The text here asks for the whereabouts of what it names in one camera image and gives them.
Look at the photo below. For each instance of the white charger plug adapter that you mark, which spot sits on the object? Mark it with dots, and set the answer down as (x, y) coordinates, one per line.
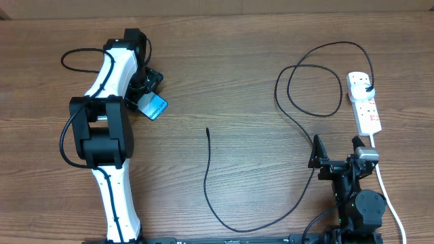
(361, 91)

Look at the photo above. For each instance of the white power strip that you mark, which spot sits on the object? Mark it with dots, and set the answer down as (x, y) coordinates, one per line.
(365, 112)

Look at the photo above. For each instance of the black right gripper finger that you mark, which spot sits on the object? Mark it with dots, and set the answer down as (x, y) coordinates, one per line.
(357, 142)
(319, 155)

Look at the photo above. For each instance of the blue screen smartphone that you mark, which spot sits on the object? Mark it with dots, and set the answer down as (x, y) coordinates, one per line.
(152, 105)

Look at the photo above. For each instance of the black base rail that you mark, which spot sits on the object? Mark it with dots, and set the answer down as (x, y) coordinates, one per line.
(291, 239)

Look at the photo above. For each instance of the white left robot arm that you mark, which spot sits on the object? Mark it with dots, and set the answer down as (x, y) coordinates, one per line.
(102, 130)

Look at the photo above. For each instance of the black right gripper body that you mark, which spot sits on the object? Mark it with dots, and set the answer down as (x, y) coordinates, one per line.
(331, 169)

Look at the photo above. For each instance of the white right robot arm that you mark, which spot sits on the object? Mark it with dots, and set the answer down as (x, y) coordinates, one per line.
(359, 211)

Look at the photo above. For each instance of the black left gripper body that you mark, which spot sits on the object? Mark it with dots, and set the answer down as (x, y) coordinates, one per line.
(144, 82)

